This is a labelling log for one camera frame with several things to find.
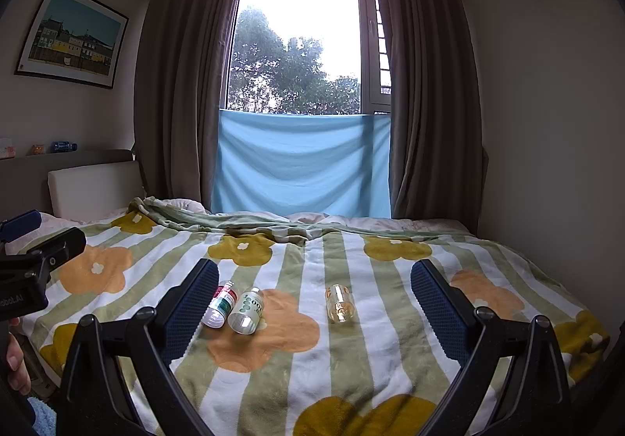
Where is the green blanket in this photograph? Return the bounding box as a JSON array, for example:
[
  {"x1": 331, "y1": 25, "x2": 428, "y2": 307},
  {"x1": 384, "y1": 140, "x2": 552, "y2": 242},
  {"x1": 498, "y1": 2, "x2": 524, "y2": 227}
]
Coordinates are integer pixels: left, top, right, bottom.
[{"x1": 128, "y1": 195, "x2": 472, "y2": 244}]

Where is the flower striped blanket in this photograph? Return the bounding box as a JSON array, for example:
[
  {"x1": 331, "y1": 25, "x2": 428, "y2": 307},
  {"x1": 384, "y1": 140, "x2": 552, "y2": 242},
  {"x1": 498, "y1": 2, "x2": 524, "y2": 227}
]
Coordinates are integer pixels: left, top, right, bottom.
[{"x1": 20, "y1": 210, "x2": 612, "y2": 436}]

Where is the light blue cloth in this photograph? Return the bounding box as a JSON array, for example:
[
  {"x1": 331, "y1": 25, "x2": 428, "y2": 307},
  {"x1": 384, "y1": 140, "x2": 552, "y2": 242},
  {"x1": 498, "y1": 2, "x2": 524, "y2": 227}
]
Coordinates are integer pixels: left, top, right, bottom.
[{"x1": 210, "y1": 108, "x2": 393, "y2": 219}]

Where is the clear bottle with green dots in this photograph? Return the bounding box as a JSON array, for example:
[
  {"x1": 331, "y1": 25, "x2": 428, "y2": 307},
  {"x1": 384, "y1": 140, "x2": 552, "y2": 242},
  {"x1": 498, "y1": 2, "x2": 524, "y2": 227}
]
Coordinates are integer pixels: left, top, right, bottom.
[{"x1": 227, "y1": 287, "x2": 265, "y2": 335}]

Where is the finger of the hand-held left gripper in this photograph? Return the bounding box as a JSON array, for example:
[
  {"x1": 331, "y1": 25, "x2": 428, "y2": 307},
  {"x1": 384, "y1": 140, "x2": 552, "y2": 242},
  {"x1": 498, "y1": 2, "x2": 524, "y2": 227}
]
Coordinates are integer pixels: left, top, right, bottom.
[
  {"x1": 0, "y1": 226, "x2": 88, "y2": 293},
  {"x1": 0, "y1": 210, "x2": 44, "y2": 244}
]

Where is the person's left hand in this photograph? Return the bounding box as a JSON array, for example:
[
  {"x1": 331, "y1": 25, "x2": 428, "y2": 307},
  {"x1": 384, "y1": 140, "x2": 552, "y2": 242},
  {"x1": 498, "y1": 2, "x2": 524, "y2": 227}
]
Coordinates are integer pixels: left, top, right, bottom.
[{"x1": 4, "y1": 317, "x2": 33, "y2": 394}]

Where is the small bottle red green label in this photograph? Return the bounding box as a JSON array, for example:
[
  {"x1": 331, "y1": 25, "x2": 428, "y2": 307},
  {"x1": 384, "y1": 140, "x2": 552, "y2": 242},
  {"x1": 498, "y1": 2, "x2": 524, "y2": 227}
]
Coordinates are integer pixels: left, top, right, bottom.
[{"x1": 201, "y1": 280, "x2": 239, "y2": 330}]

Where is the blue fluffy cloth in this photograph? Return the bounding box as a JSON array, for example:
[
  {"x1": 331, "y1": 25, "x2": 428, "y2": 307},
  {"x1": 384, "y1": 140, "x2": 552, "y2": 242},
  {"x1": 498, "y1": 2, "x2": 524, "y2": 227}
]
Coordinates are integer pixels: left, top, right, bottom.
[{"x1": 27, "y1": 396, "x2": 61, "y2": 436}]

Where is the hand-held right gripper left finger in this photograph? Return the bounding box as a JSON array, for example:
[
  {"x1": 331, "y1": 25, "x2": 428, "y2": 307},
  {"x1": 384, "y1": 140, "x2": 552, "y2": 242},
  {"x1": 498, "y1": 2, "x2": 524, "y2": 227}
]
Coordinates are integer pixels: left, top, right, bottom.
[{"x1": 55, "y1": 258, "x2": 220, "y2": 436}]

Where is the white headboard cushion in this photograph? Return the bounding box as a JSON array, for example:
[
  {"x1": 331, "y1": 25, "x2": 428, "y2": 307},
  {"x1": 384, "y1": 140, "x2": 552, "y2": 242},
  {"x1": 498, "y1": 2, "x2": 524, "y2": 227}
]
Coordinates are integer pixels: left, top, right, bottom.
[{"x1": 47, "y1": 160, "x2": 146, "y2": 223}]

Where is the small clear glass cup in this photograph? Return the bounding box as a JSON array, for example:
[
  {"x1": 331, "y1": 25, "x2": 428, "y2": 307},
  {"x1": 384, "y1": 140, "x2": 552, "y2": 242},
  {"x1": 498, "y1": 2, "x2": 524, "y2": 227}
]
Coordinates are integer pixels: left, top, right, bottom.
[{"x1": 325, "y1": 284, "x2": 354, "y2": 324}]

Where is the window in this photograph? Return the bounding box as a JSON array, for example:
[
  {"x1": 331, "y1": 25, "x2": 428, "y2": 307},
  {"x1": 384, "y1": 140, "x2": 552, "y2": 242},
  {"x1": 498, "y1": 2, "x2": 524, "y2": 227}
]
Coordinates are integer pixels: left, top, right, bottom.
[{"x1": 221, "y1": 0, "x2": 395, "y2": 117}]

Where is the brown curtain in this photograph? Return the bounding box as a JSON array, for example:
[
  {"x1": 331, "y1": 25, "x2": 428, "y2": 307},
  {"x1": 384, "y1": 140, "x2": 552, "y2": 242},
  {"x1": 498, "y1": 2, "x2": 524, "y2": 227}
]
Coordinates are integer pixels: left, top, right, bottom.
[
  {"x1": 379, "y1": 0, "x2": 490, "y2": 235},
  {"x1": 134, "y1": 0, "x2": 246, "y2": 213}
]

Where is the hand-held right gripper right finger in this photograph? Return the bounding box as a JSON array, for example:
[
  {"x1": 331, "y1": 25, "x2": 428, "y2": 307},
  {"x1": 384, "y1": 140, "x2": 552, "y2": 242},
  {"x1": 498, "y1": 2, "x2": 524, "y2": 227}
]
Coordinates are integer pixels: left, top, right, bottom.
[{"x1": 410, "y1": 259, "x2": 573, "y2": 436}]

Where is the framed picture of houses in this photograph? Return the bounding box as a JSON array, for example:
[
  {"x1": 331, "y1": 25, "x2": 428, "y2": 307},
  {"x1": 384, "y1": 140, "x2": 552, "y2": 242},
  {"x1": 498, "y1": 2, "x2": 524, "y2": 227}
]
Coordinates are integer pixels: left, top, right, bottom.
[{"x1": 14, "y1": 0, "x2": 130, "y2": 90}]

